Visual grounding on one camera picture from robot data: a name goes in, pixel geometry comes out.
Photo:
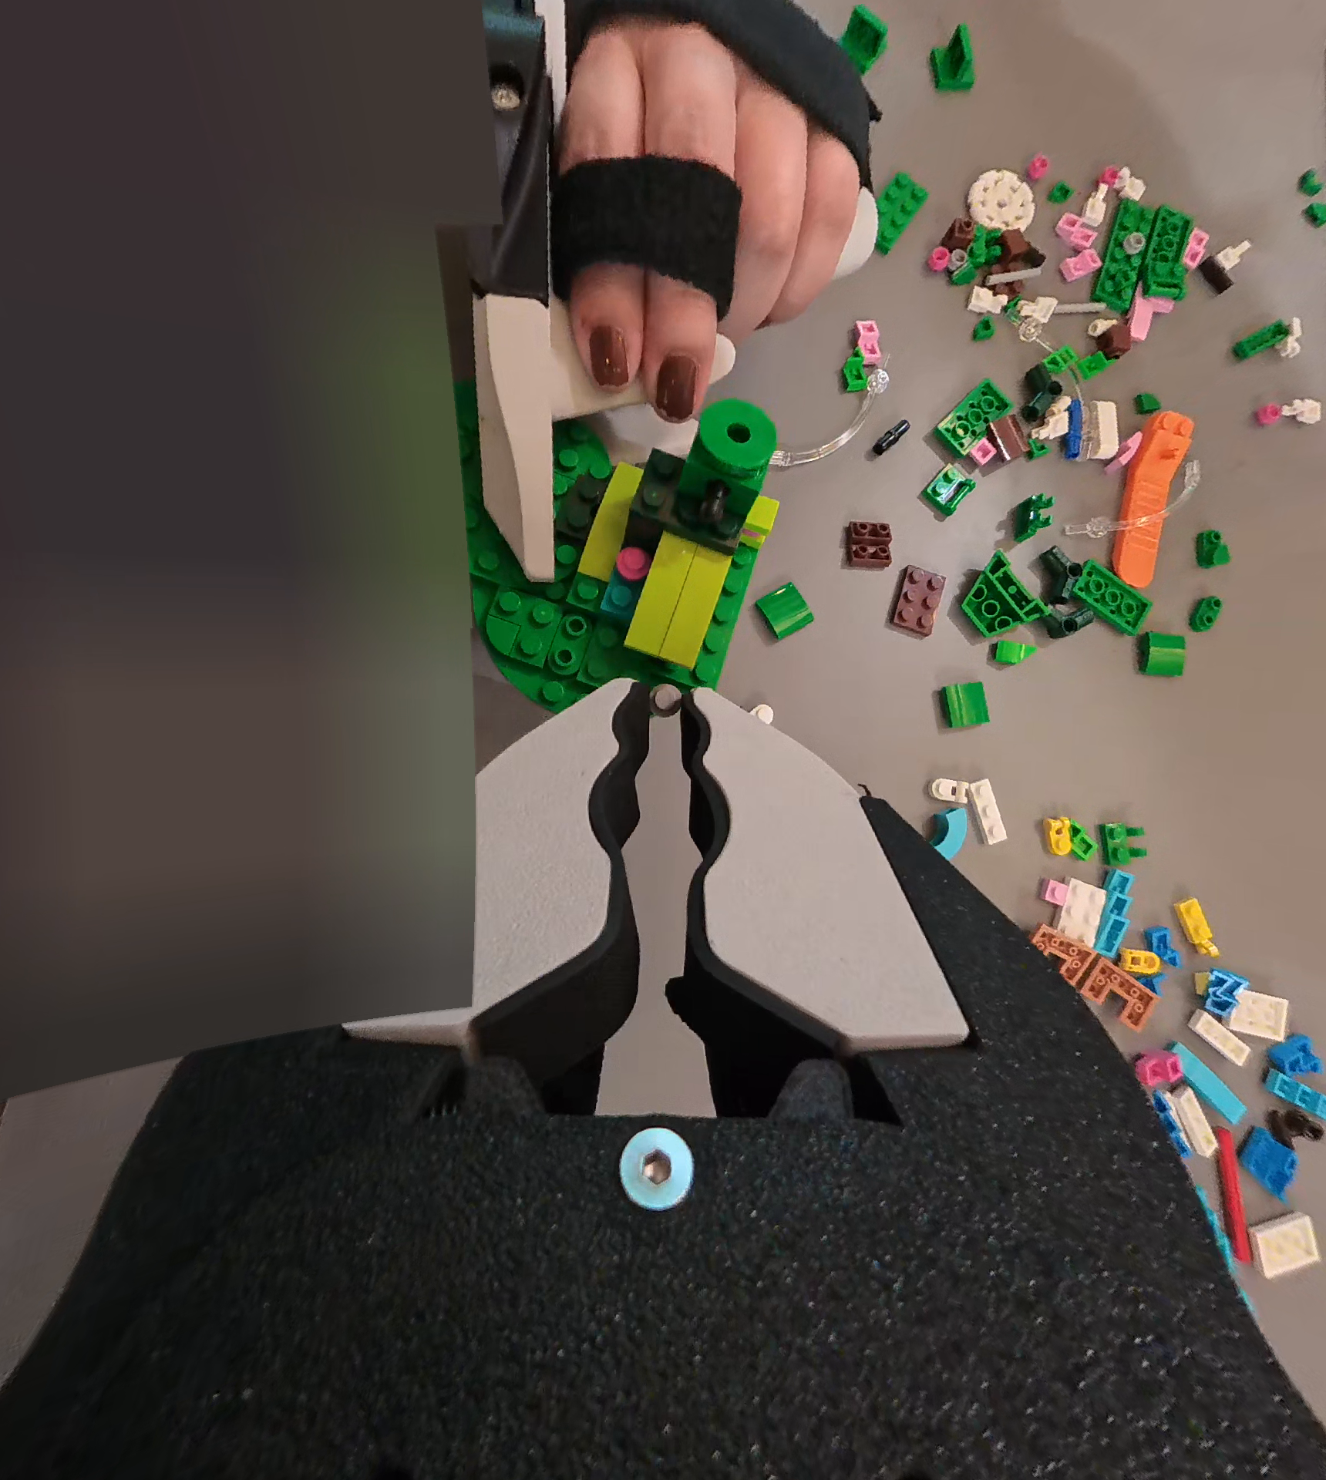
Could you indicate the green flat lego plate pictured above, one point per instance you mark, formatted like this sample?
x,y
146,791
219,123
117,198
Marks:
x,y
901,211

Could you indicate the green curved lego brick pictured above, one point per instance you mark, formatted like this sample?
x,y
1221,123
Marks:
x,y
785,609
1161,654
965,705

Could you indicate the mostly green lego piece pile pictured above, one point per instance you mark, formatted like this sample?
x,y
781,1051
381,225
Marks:
x,y
1138,249

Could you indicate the green lego bracket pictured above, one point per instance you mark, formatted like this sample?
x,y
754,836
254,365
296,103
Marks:
x,y
952,63
866,34

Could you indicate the orange brick separator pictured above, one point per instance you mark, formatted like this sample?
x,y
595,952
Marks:
x,y
1152,508

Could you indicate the small black lego pin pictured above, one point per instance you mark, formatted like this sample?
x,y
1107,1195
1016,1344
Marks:
x,y
892,436

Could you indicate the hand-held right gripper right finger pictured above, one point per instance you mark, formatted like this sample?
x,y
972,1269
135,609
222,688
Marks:
x,y
825,912

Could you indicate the brown lego plate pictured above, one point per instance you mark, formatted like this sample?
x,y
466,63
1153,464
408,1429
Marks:
x,y
869,546
920,601

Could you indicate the green lego build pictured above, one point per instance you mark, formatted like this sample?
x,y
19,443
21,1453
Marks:
x,y
675,589

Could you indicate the clear curved lego piece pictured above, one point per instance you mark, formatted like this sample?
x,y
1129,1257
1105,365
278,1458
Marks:
x,y
832,448

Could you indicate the white lego clip piece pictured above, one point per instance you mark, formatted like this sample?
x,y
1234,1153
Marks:
x,y
949,790

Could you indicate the person's left hand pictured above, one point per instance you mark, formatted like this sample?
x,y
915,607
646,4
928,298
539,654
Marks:
x,y
675,103

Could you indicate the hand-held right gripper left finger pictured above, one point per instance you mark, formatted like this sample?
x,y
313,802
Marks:
x,y
548,878

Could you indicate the small grey round lego piece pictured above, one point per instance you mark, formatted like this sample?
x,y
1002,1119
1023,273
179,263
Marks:
x,y
664,699

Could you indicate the pastel colourful lego piece pile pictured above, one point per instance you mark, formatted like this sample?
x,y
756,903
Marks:
x,y
1102,924

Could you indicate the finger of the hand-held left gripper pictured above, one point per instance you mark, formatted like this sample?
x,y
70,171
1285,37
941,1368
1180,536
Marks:
x,y
508,405

